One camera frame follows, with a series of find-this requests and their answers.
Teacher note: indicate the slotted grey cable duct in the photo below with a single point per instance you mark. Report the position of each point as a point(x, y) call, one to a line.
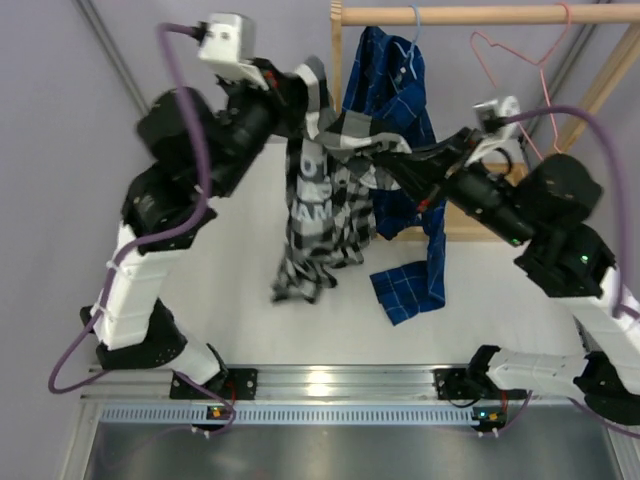
point(250, 414)

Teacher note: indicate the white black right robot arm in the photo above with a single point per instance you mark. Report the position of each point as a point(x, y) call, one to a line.
point(545, 215)

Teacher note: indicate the aluminium mounting rail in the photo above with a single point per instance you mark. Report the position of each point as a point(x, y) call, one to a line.
point(289, 384)

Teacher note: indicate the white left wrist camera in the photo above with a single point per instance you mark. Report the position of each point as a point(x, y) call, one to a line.
point(228, 47)

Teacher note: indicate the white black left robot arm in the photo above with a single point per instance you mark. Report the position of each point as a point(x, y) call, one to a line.
point(166, 205)

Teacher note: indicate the black white checkered shirt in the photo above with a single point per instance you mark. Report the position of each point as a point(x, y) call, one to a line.
point(329, 175)

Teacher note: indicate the pink wire hanger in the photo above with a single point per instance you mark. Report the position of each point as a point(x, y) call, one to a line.
point(526, 74)

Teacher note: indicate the light blue hanger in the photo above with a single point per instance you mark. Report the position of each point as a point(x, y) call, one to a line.
point(409, 54)

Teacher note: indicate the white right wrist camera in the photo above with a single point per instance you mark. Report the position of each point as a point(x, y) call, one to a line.
point(492, 118)

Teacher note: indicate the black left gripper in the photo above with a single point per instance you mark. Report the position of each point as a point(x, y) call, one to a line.
point(283, 101)

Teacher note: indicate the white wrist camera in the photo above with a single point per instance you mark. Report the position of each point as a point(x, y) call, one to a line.
point(492, 118)
point(228, 47)

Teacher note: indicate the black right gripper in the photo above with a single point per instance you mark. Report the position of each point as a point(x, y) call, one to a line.
point(424, 171)

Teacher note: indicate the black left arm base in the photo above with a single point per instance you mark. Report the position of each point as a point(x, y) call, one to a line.
point(238, 384)

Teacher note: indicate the wooden clothes rack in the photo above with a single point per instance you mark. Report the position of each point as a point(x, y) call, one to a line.
point(596, 69)

